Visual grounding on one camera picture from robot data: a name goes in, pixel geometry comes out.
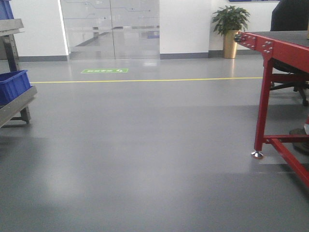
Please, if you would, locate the green floor sign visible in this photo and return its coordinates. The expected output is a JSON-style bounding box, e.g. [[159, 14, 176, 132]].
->
[[81, 68, 129, 74]]

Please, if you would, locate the black office chair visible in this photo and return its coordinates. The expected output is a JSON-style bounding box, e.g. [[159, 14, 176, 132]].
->
[[270, 60, 309, 106]]

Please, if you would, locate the blue plastic bin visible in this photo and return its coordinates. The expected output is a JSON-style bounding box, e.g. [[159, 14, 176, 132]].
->
[[0, 70, 31, 105], [0, 0, 14, 20]]

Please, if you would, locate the glass double door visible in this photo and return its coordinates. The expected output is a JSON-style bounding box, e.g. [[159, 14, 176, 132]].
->
[[60, 0, 160, 60]]

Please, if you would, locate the green potted plant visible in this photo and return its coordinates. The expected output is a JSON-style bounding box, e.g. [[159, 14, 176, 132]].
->
[[211, 5, 251, 36]]

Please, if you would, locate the gold plant pot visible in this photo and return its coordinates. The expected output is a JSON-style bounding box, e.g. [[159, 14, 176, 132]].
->
[[223, 30, 239, 59]]

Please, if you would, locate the upper blue plastic bin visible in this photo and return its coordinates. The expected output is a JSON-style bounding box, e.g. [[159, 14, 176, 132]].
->
[[0, 0, 14, 20]]

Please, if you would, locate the red metal conveyor frame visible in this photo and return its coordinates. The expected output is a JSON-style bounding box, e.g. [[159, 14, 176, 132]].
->
[[235, 30, 309, 186]]

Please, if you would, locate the seated person in black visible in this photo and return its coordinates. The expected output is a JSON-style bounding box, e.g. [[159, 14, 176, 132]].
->
[[270, 0, 309, 31]]

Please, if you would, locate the grey metal shelf rack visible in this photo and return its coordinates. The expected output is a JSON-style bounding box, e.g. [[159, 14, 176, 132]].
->
[[0, 18, 37, 126]]

